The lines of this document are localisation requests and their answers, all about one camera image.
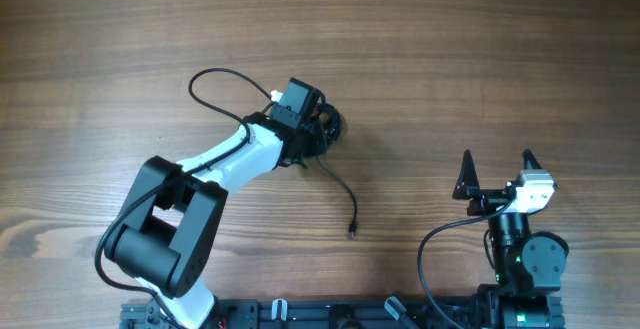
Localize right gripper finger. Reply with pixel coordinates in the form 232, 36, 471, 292
452, 149, 480, 200
522, 149, 542, 170

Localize black usb cables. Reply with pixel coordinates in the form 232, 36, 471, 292
313, 102, 359, 241

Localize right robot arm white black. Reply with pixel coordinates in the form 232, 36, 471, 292
452, 150, 569, 329

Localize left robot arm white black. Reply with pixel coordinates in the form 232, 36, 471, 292
94, 79, 327, 328

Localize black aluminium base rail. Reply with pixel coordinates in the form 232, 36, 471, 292
119, 296, 566, 329

